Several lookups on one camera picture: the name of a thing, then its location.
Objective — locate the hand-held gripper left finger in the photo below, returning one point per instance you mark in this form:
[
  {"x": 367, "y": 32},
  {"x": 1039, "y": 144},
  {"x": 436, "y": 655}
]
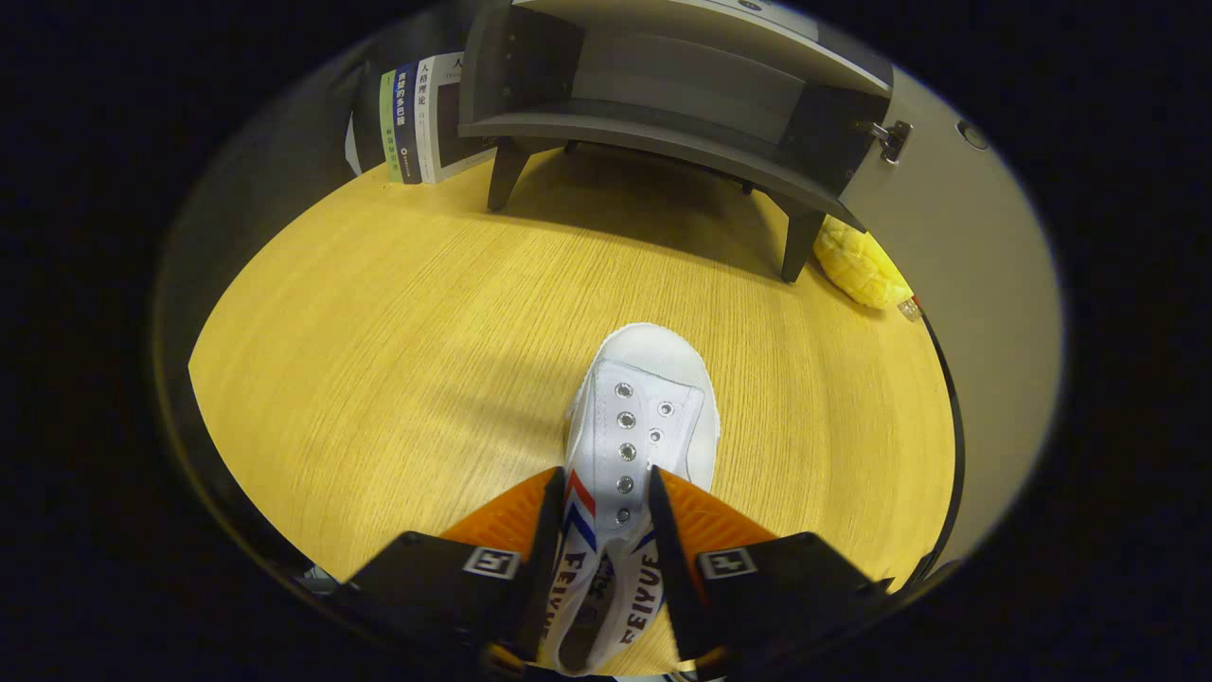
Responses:
[{"x": 544, "y": 559}]

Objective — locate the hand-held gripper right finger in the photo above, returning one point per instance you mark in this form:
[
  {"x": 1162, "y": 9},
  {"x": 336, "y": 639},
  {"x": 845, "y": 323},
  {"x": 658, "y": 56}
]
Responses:
[{"x": 668, "y": 568}]

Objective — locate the white canvas shoe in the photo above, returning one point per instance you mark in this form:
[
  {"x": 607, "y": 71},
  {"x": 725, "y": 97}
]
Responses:
[{"x": 644, "y": 407}]

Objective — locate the dark grey shoe cabinet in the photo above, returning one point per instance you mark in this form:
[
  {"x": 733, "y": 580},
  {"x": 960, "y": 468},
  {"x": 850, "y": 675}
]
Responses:
[{"x": 663, "y": 123}]

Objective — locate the metal door hinge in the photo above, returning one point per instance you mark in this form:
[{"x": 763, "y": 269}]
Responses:
[{"x": 892, "y": 140}]

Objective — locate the small red capped bottle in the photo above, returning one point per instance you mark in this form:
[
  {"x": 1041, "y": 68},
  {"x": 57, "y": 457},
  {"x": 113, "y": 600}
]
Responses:
[{"x": 909, "y": 308}]

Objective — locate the yellow soft toy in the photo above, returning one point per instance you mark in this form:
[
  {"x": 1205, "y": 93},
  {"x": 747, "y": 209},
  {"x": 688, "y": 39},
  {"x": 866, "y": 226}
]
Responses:
[{"x": 857, "y": 265}]

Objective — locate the white book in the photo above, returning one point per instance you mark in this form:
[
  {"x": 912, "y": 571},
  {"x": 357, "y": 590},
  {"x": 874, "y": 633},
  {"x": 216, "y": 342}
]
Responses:
[{"x": 440, "y": 123}]

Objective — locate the blue book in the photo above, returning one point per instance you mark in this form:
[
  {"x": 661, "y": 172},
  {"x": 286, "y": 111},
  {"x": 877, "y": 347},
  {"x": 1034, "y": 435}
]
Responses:
[{"x": 406, "y": 123}]

